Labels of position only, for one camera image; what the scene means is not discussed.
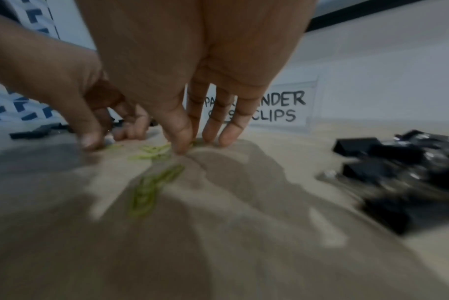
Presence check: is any person's left hand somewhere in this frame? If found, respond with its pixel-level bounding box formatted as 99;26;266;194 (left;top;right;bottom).
0;11;151;152

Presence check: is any person's right hand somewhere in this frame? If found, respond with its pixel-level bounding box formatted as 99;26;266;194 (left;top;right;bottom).
74;0;318;155

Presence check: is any transparent box for binder clips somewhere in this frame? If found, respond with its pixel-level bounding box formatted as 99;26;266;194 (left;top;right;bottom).
246;76;320;134

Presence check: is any pile of green paper clips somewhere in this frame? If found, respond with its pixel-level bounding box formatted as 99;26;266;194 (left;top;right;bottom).
105;139;207;218

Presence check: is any black white marker wristband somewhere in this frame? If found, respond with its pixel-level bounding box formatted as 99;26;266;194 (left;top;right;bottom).
0;0;67;133

